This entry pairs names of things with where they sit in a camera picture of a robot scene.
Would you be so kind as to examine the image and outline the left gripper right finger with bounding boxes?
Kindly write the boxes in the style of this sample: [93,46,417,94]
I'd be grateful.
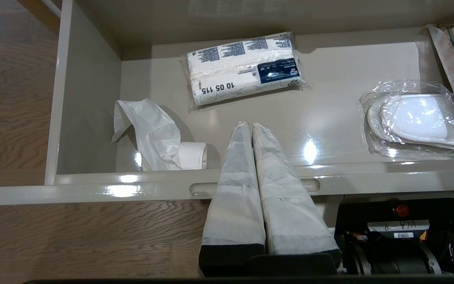
[251,123,342,276]

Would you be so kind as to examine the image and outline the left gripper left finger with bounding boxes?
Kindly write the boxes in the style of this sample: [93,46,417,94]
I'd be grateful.
[198,121,267,277]

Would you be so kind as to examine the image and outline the beige glossy cabinet drawer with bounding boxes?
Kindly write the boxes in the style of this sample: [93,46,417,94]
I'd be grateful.
[0,0,454,207]

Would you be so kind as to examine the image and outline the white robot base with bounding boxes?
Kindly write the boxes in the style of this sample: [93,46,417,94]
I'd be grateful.
[335,192,454,276]

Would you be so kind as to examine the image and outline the white handwritten label sticker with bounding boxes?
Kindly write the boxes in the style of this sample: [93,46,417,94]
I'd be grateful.
[368,220,431,233]

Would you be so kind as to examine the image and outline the white tissue pack blue print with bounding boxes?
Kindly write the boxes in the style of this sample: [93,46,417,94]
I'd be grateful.
[180,32,307,112]

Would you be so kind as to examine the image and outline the white slippers in plastic bag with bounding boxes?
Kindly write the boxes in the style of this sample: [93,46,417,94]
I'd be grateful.
[359,79,454,161]

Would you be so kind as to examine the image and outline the beige glossy low cabinet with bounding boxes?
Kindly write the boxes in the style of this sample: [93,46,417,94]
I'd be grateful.
[75,0,454,36]

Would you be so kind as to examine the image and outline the brown wooden baseboard strip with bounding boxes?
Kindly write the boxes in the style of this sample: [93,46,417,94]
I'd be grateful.
[17,0,61,34]

